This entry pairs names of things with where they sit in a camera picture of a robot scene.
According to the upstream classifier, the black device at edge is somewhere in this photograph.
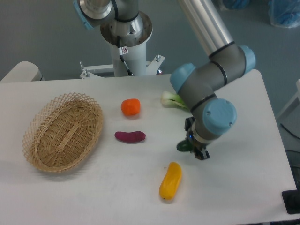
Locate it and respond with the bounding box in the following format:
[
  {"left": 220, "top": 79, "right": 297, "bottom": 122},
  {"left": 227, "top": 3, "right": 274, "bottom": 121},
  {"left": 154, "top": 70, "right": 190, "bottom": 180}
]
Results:
[{"left": 282, "top": 190, "right": 300, "bottom": 214}]

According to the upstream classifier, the green bok choy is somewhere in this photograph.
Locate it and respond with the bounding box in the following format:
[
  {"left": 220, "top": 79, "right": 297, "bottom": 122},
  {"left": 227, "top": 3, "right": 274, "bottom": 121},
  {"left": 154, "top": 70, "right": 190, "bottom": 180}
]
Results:
[{"left": 160, "top": 91, "right": 188, "bottom": 109}]

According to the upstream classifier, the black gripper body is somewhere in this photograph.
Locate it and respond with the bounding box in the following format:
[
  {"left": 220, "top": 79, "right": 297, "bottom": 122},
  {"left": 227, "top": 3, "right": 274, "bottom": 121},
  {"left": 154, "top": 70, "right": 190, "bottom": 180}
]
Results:
[{"left": 184, "top": 117, "right": 207, "bottom": 152}]

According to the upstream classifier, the blue plastic bag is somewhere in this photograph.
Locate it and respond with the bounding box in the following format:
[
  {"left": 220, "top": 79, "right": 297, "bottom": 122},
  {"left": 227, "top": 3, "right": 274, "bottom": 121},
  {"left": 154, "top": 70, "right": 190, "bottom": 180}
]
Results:
[
  {"left": 219, "top": 0, "right": 250, "bottom": 10},
  {"left": 268, "top": 0, "right": 300, "bottom": 28}
]

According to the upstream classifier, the purple sweet potato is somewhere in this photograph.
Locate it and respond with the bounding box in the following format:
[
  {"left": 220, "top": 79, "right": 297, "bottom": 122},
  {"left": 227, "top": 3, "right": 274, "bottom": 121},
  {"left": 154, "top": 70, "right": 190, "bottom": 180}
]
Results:
[{"left": 114, "top": 131, "right": 146, "bottom": 143}]

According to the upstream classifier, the orange tomato toy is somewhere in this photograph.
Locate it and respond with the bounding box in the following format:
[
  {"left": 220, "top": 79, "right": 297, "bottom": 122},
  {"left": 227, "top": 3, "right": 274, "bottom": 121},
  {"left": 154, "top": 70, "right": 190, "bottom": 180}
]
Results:
[{"left": 121, "top": 98, "right": 141, "bottom": 116}]

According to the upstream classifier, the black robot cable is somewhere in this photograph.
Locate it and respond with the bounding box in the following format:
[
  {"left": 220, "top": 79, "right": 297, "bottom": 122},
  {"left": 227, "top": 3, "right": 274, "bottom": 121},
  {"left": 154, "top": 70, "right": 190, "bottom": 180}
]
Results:
[{"left": 116, "top": 35, "right": 134, "bottom": 76}]

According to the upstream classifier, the blue plastic bag left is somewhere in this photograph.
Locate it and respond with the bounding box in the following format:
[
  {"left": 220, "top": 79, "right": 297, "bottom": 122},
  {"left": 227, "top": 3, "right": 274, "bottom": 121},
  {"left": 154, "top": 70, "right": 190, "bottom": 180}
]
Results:
[{"left": 219, "top": 0, "right": 250, "bottom": 10}]

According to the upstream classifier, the black floor cable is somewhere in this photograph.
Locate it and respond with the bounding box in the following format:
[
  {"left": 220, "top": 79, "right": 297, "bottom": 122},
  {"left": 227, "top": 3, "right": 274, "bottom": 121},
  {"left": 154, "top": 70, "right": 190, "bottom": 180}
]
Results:
[{"left": 280, "top": 122, "right": 300, "bottom": 139}]

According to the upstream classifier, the white furniture at right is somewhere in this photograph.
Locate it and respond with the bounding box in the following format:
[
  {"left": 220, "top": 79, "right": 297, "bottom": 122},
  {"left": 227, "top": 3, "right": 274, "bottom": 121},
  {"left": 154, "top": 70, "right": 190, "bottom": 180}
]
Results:
[{"left": 276, "top": 80, "right": 300, "bottom": 121}]

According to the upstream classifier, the woven wicker basket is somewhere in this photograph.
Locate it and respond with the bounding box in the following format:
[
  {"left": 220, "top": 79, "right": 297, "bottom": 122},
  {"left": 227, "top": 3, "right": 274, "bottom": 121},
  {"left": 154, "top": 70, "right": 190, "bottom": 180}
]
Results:
[{"left": 22, "top": 93, "right": 104, "bottom": 173}]

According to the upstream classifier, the yellow mango toy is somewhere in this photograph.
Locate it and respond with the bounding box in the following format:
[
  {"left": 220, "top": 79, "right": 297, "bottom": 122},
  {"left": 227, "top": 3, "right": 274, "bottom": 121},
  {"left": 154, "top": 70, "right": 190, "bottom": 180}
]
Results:
[{"left": 159, "top": 162, "right": 182, "bottom": 201}]

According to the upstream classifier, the white chair armrest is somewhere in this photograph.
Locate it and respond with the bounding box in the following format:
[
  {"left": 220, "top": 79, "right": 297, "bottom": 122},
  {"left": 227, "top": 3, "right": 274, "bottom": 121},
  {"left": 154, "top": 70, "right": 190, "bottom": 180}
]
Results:
[{"left": 0, "top": 61, "right": 45, "bottom": 83}]

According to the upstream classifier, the green cucumber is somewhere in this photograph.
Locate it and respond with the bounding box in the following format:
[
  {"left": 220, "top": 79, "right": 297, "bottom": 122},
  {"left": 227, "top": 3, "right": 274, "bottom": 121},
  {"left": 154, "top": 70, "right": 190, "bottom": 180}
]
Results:
[{"left": 176, "top": 140, "right": 193, "bottom": 152}]

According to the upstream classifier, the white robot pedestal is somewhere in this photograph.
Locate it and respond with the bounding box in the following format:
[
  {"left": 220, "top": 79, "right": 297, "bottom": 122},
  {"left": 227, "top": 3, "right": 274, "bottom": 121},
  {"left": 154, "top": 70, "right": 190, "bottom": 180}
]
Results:
[{"left": 80, "top": 11, "right": 165, "bottom": 79}]

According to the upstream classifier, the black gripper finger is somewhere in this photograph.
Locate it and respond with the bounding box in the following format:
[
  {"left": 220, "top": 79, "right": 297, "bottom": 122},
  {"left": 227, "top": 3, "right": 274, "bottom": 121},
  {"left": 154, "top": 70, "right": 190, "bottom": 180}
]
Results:
[{"left": 194, "top": 149, "right": 210, "bottom": 160}]

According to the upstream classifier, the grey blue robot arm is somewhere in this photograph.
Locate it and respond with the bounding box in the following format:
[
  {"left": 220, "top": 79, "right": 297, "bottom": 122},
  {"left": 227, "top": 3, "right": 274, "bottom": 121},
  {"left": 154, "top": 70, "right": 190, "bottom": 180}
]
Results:
[{"left": 73, "top": 0, "right": 256, "bottom": 160}]

